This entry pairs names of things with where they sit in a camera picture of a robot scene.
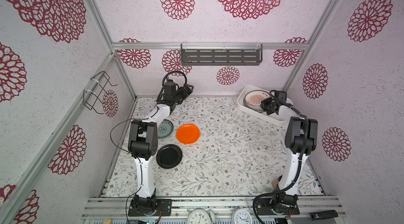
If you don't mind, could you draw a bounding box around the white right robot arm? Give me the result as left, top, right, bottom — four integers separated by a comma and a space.
252, 90, 318, 217

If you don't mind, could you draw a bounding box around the black plastic plate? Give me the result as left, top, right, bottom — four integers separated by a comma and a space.
156, 144, 183, 169

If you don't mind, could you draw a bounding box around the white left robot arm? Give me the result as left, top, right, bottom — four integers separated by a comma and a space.
128, 80, 194, 216

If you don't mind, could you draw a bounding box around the teal patterned plate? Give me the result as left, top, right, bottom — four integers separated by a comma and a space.
157, 119, 174, 139

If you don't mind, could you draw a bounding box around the orange sunburst plate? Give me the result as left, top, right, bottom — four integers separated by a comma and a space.
243, 90, 270, 112

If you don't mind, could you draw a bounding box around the black wire wall rack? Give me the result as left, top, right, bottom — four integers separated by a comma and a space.
82, 71, 117, 115

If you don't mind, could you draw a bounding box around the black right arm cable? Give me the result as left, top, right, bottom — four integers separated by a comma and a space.
252, 89, 310, 224

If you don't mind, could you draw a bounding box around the right white clock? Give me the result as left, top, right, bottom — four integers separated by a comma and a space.
231, 208, 253, 224

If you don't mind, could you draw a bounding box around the left white clock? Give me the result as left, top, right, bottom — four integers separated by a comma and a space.
187, 208, 213, 224

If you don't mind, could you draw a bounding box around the black clip on rail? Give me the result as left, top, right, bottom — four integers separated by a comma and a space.
309, 210, 339, 220

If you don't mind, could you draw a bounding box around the white clock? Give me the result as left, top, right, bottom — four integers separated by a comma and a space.
187, 208, 213, 224
231, 208, 253, 224

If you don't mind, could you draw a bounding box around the grey wall shelf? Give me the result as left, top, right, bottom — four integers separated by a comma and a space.
180, 44, 263, 66

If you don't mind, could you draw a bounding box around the orange plastic plate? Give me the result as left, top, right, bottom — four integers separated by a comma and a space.
176, 124, 201, 145

